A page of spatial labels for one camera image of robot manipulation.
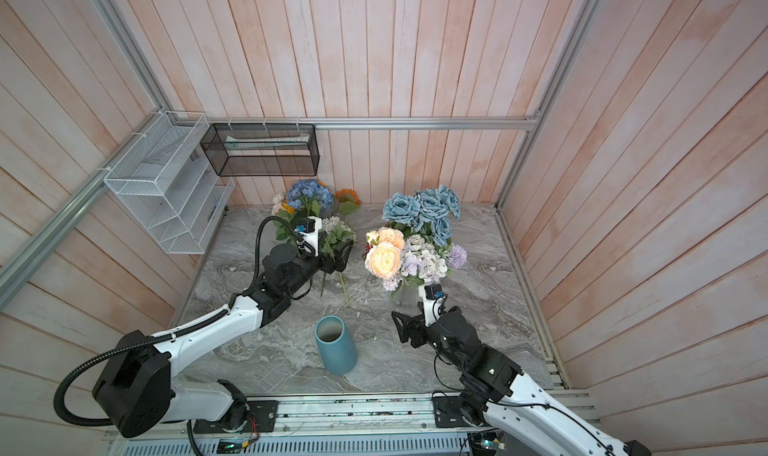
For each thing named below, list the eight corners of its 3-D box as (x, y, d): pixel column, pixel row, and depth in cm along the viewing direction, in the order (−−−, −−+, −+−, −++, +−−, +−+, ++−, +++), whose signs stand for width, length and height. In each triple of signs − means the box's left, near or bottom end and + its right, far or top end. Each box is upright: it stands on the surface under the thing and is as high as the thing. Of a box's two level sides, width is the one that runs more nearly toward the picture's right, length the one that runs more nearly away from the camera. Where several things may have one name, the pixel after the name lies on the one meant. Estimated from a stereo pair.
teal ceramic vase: (333, 379, 81) (321, 354, 64) (323, 351, 86) (310, 321, 69) (358, 367, 83) (353, 340, 66) (347, 340, 88) (340, 309, 71)
